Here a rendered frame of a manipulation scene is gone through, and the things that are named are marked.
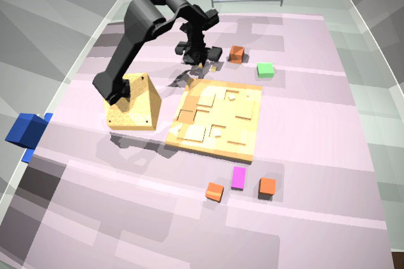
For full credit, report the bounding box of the pink rectangular block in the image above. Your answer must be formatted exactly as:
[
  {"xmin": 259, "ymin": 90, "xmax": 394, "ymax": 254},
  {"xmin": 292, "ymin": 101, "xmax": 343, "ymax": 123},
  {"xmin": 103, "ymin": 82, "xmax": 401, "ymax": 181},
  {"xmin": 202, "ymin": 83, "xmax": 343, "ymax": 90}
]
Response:
[{"xmin": 231, "ymin": 167, "xmax": 245, "ymax": 189}]

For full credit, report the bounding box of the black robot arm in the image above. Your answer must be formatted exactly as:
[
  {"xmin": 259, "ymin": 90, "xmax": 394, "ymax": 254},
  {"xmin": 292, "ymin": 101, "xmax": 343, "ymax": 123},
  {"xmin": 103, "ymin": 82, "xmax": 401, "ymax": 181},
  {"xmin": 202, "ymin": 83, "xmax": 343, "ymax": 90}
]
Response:
[{"xmin": 92, "ymin": 0, "xmax": 220, "ymax": 106}]

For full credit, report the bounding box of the light green block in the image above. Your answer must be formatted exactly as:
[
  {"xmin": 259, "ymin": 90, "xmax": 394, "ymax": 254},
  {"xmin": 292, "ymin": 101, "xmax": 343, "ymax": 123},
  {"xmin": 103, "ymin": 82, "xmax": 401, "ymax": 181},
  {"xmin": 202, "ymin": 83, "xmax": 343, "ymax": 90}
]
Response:
[{"xmin": 257, "ymin": 62, "xmax": 274, "ymax": 78}]

